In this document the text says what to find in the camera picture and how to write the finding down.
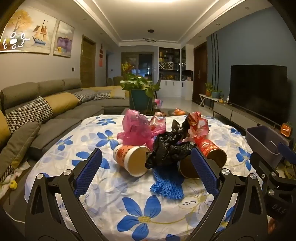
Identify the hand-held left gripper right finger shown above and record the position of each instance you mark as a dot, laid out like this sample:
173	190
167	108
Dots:
205	171

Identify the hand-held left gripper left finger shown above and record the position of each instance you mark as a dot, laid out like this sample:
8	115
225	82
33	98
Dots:
89	171

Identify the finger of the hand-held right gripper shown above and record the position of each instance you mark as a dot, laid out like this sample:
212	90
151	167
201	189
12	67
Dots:
261	164
286	150

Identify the brown paper cup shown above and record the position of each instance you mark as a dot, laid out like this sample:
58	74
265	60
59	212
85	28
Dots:
187	170

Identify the red cylindrical can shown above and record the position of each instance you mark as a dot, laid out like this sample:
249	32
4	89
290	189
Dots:
208	148

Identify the grey plastic bin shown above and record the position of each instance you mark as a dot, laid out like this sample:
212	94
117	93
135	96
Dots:
256	139

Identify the white orange paper cup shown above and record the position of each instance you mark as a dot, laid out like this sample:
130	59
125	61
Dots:
124	157

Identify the blue knitted cloth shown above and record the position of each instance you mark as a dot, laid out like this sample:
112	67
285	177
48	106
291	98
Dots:
166	185

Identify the red snack bag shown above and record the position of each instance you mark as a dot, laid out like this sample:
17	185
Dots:
196	127

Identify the black plastic bag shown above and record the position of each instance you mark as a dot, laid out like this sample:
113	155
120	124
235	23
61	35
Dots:
166	148

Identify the pink plastic bag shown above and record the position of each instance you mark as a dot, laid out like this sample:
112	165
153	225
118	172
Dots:
134	129

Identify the pink white plastic wrapper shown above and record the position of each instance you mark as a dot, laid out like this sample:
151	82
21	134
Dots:
158	126

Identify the orange desk clock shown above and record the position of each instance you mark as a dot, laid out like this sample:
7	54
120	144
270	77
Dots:
285	129

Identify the blue floral blanket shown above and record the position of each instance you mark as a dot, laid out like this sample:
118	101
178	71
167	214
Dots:
115	208

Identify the grey television cabinet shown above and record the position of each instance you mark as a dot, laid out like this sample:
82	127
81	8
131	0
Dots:
226	111

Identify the black television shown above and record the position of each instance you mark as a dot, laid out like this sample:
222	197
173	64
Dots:
256	92

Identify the orange toy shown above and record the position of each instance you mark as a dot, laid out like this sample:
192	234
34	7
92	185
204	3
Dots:
178	112

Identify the grey sofa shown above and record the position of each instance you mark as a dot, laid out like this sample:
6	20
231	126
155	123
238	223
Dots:
57	111

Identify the white cloth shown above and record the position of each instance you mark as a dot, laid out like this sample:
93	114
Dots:
20	170

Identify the dark coffee table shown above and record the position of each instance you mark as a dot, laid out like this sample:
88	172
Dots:
166	112

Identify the pink toy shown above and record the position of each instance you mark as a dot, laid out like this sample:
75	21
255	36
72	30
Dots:
158	114

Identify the small white folding table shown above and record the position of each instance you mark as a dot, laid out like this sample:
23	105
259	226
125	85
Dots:
208	96

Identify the small yellow block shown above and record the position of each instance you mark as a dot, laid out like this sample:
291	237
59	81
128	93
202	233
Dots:
13	184

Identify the grey yellow cushion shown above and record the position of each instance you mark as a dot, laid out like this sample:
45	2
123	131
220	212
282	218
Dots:
16	146

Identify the small yellow houndstooth cushion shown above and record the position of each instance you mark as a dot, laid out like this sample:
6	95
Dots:
108	94

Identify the small potted plants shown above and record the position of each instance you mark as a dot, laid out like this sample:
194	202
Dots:
212	91

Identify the long yellow houndstooth cushion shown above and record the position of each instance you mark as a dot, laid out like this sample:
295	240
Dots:
34	111

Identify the pink gift bag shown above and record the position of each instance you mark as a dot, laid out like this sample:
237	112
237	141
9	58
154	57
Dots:
157	102

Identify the potted plant in teal pot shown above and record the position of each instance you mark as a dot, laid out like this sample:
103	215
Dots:
138	97

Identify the white display cabinet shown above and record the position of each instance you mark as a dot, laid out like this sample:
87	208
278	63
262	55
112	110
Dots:
173	88

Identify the dark wooden door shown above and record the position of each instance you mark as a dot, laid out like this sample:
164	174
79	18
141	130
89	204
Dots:
199	74

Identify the light wooden door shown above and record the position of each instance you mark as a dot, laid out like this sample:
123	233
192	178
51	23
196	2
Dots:
87	62

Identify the yellow flowers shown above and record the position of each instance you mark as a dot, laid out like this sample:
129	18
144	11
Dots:
127	68

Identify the glass balcony door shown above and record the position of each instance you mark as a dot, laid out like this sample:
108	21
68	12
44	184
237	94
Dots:
136	64

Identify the purple painting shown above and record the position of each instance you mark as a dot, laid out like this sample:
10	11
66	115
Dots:
63	39

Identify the ceiling lamp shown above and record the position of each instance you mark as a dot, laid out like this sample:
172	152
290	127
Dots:
150	39

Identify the sailboat painting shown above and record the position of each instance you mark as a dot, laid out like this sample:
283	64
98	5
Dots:
30	30

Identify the red wall decorations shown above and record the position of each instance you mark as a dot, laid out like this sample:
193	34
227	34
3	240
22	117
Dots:
101	55

